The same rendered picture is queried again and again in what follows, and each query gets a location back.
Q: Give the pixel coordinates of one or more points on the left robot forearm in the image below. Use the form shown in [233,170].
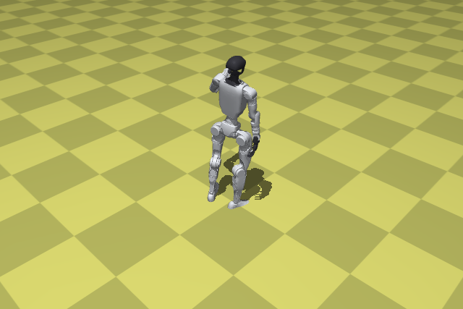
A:
[225,72]

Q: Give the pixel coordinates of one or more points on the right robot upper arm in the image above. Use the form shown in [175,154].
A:
[250,95]

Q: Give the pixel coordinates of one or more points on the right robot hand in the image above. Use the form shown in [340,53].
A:
[255,141]

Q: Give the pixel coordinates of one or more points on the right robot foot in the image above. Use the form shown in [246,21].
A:
[233,205]

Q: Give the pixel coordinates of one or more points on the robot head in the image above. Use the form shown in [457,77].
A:
[235,63]

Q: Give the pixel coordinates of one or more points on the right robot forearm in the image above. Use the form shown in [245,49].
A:
[255,126]

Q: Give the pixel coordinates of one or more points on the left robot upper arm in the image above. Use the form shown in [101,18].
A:
[215,83]

